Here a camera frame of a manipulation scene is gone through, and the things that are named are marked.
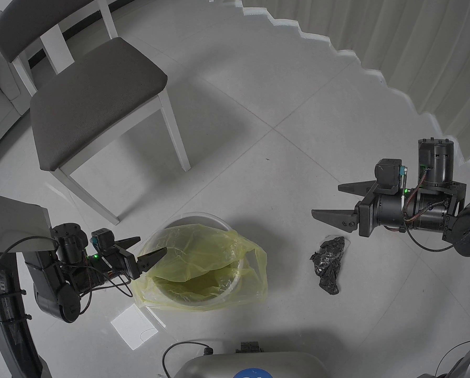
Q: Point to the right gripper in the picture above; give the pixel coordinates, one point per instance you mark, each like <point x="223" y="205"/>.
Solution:
<point x="390" y="211"/>

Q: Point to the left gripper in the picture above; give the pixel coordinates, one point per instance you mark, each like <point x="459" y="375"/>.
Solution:
<point x="129" y="266"/>

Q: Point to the yellow plastic bag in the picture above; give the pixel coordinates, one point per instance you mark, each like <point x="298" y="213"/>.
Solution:
<point x="203" y="254"/>

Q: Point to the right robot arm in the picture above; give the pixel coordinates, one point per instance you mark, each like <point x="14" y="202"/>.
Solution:
<point x="436" y="160"/>

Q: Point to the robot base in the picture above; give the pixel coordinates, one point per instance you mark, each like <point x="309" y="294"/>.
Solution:
<point x="258" y="364"/>

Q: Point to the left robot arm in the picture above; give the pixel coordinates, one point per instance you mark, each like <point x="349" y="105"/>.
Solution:
<point x="14" y="219"/>

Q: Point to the white trash bin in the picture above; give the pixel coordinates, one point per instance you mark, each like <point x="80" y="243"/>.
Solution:
<point x="203" y="218"/>

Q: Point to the crumpled black plastic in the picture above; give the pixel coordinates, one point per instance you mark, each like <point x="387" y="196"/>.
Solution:
<point x="329" y="262"/>

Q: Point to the white chair with grey seat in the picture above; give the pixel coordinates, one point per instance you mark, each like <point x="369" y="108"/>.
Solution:
<point x="97" y="100"/>

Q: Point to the white curtain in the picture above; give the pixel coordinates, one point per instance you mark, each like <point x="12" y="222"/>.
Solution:
<point x="396" y="34"/>

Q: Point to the pale grey sofa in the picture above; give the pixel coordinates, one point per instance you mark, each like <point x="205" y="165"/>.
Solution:
<point x="2" y="104"/>

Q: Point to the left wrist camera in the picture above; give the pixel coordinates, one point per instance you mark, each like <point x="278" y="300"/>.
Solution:
<point x="103" y="240"/>

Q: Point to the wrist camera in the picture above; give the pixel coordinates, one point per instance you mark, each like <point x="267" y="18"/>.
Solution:
<point x="388" y="173"/>
<point x="103" y="240"/>

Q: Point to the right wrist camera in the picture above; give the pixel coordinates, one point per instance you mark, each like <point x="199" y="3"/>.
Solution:
<point x="388" y="173"/>

